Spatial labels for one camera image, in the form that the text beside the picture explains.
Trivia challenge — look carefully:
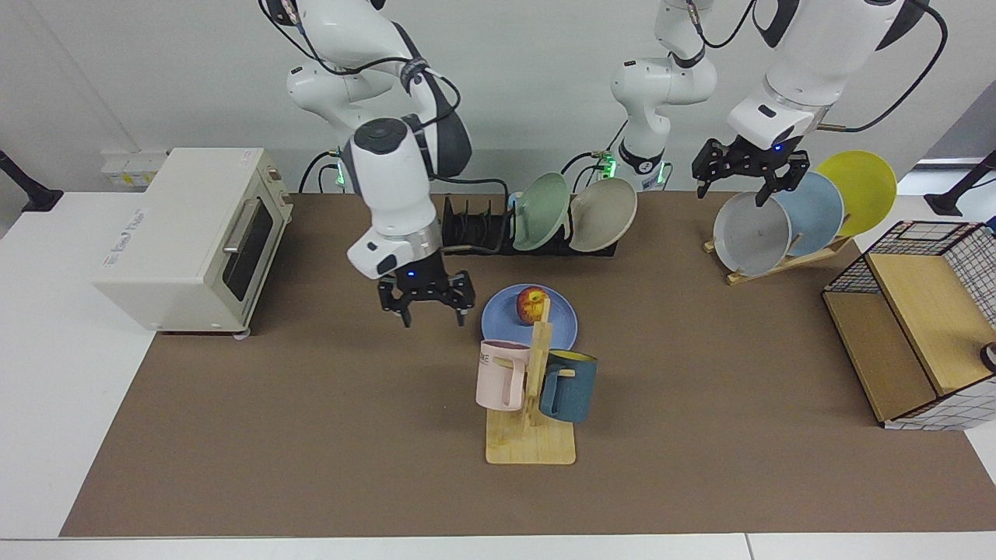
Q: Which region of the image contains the dark blue plate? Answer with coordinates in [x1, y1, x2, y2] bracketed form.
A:
[481, 285, 579, 352]

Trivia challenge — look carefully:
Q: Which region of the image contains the red yellow apple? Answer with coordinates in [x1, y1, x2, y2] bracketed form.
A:
[517, 286, 549, 326]

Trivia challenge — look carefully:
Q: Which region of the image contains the grey plate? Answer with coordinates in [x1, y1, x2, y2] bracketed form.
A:
[713, 191, 792, 277]

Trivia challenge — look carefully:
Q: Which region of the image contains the light blue plate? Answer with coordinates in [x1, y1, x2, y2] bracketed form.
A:
[764, 171, 845, 257]

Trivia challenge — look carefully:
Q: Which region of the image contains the black dish rack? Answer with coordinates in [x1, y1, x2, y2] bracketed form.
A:
[442, 194, 619, 257]

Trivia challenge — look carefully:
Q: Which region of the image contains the wooden plate rack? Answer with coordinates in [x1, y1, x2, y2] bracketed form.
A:
[703, 233, 854, 286]

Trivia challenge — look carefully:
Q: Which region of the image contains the yellow plate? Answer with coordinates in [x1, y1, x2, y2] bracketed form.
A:
[815, 150, 898, 237]

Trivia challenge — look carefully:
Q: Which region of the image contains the beige plate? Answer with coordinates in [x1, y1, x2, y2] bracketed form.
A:
[568, 178, 638, 253]

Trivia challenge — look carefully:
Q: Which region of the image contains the pale green plate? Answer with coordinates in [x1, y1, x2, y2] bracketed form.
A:
[510, 172, 570, 252]

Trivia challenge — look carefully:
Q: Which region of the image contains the pink cup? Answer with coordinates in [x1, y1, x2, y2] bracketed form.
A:
[475, 340, 531, 411]

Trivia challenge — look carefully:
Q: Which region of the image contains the dark blue cup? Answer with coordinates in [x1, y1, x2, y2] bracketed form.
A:
[538, 350, 598, 424]

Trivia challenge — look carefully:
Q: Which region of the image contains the wooden cup stand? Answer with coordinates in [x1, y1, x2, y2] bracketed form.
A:
[486, 298, 577, 465]

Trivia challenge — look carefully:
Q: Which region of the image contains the black stand foot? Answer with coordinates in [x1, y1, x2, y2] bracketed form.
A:
[0, 150, 65, 212]
[924, 152, 996, 217]

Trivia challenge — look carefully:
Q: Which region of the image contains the pale toaster oven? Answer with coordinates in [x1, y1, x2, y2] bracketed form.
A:
[92, 148, 294, 337]

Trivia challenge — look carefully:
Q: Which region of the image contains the brown table cloth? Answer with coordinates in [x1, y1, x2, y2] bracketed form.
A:
[60, 192, 996, 537]

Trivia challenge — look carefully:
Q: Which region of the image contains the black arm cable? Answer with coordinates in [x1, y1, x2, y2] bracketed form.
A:
[817, 0, 949, 133]
[436, 175, 510, 251]

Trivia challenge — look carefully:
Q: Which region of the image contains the black base cable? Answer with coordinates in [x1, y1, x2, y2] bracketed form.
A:
[298, 150, 345, 194]
[560, 121, 630, 194]

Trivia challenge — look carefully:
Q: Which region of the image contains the wire basket with wooden floor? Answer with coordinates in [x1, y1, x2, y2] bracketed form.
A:
[822, 221, 996, 431]

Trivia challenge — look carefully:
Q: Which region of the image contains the white wall socket strip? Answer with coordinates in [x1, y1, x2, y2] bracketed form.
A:
[101, 150, 168, 187]

